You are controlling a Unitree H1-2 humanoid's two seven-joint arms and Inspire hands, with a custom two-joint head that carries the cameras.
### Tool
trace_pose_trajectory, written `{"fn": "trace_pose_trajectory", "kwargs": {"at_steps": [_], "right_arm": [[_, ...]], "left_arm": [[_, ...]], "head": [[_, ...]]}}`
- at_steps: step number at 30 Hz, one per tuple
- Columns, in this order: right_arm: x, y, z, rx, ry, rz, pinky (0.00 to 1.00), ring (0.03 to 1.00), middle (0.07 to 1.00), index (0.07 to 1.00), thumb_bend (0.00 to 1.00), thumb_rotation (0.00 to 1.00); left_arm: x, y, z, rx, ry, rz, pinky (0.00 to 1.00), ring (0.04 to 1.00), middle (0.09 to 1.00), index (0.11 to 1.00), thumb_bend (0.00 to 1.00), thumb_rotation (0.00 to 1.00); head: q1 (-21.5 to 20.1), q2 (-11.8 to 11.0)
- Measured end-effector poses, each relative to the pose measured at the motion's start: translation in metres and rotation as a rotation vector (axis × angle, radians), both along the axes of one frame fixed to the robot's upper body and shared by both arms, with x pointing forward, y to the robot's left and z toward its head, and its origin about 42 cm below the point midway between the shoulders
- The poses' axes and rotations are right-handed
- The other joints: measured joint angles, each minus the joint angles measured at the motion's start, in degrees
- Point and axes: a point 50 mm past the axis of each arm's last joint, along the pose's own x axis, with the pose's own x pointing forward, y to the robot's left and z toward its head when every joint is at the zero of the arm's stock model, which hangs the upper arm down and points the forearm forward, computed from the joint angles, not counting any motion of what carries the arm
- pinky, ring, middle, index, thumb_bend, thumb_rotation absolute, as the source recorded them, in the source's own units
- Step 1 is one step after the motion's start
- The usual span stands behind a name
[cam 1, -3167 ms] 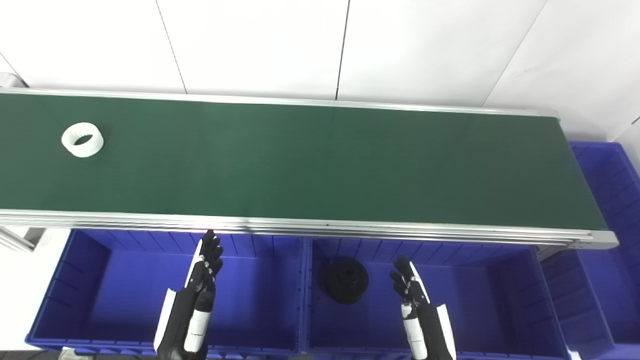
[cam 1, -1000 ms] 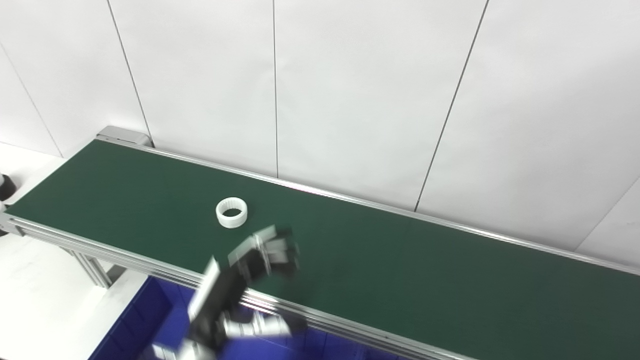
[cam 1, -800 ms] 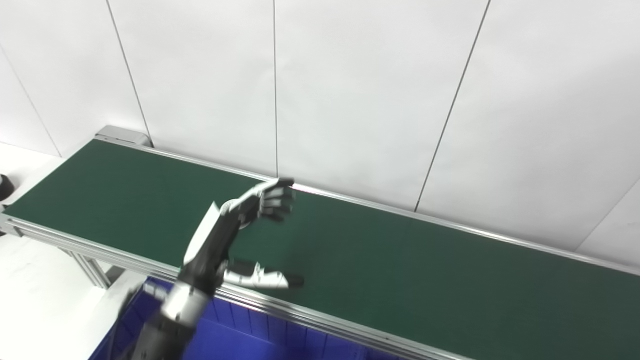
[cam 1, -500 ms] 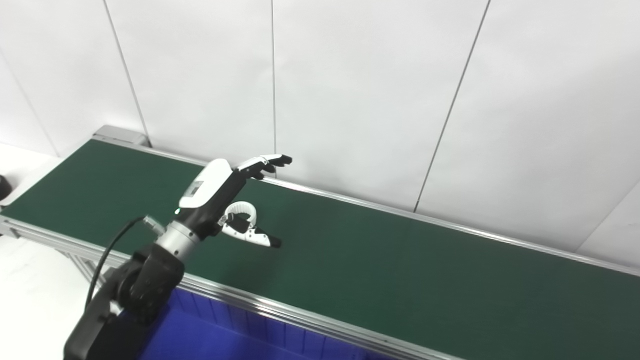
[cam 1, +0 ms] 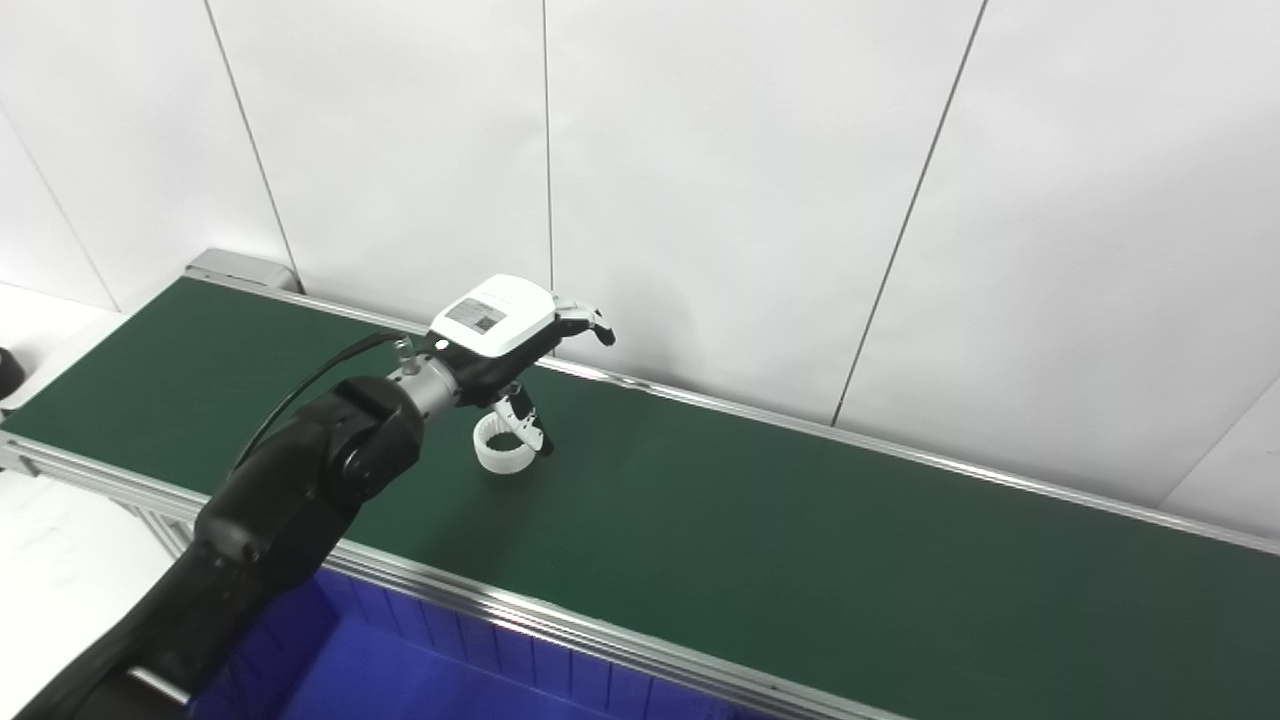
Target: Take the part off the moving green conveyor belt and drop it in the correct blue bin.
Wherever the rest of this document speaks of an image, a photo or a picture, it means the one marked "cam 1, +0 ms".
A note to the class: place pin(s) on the aluminium conveyor support leg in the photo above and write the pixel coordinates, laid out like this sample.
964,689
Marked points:
165,530

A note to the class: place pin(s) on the green conveyor belt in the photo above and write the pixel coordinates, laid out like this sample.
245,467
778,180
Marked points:
800,540
500,603

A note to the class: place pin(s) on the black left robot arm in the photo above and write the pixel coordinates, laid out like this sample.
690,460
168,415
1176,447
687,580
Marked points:
280,500

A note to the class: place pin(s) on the blue plastic bin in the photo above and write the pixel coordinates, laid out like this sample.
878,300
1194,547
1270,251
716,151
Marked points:
400,680

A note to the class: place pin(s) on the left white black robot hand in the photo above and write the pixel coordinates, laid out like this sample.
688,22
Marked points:
495,315

